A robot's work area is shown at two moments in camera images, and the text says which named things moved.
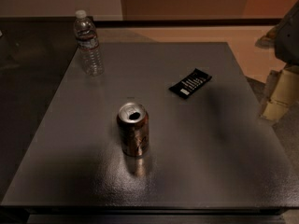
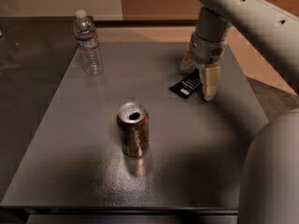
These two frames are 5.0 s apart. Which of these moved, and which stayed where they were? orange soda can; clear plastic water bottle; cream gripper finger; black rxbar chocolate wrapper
Moved: cream gripper finger
Stayed: clear plastic water bottle; orange soda can; black rxbar chocolate wrapper
